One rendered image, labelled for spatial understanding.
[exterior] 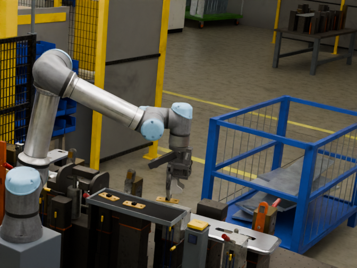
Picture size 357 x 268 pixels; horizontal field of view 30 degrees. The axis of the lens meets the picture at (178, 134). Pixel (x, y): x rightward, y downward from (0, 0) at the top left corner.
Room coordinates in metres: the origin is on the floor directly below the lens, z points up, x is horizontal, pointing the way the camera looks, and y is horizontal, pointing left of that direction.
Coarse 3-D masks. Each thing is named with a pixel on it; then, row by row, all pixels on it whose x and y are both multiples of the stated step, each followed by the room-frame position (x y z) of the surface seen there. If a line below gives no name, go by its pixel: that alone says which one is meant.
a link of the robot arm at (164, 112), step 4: (144, 108) 2.28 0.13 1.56; (148, 108) 2.29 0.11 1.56; (152, 108) 2.28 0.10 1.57; (156, 108) 2.29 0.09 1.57; (160, 108) 2.29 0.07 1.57; (164, 108) 2.30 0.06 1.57; (168, 108) 2.30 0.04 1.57; (148, 112) 2.24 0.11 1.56; (156, 112) 2.24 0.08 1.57; (160, 112) 2.27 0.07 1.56; (164, 112) 2.28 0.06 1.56; (168, 112) 2.28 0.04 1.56; (164, 116) 2.27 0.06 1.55; (168, 116) 2.27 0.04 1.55; (164, 120) 2.27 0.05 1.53; (164, 124) 2.27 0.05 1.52; (164, 128) 2.28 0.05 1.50
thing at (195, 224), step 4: (192, 220) 2.27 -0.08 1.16; (196, 220) 2.27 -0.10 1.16; (188, 224) 2.24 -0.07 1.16; (192, 224) 2.23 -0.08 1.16; (196, 224) 2.24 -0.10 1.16; (200, 224) 2.24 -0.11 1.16; (204, 224) 2.24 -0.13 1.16; (196, 228) 2.22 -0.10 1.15; (200, 228) 2.21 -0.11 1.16; (204, 228) 2.23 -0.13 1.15
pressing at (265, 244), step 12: (192, 216) 2.67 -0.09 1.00; (204, 216) 2.69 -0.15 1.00; (216, 228) 2.58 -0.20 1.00; (228, 228) 2.59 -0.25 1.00; (240, 228) 2.60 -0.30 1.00; (216, 240) 2.47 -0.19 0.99; (252, 240) 2.49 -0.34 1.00; (264, 240) 2.50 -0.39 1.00; (276, 240) 2.51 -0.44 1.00; (264, 252) 2.39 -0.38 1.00
